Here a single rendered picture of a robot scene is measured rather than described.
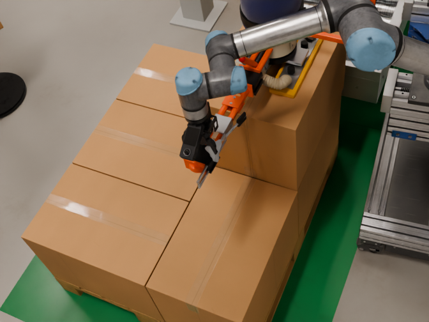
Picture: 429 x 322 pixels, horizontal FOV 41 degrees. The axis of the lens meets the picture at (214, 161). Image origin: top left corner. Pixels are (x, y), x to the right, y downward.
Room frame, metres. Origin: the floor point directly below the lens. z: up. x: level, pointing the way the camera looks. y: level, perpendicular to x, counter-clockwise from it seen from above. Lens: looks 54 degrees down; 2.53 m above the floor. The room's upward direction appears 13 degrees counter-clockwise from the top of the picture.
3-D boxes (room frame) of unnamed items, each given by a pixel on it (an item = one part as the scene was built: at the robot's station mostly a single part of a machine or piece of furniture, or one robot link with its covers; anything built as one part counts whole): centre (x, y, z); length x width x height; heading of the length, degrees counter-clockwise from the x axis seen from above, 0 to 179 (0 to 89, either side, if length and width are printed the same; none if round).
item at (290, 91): (1.53, -0.39, 0.97); 0.34 x 0.10 x 0.05; 144
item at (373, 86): (1.89, -0.53, 0.47); 0.70 x 0.03 x 0.15; 55
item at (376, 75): (1.90, -0.53, 0.58); 0.70 x 0.03 x 0.06; 55
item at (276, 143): (1.58, -0.31, 0.74); 0.60 x 0.40 x 0.40; 144
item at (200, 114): (1.11, 0.02, 1.30); 0.08 x 0.08 x 0.05
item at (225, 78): (1.12, -0.08, 1.38); 0.11 x 0.11 x 0.08; 88
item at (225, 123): (1.21, -0.04, 1.07); 0.07 x 0.07 x 0.04; 54
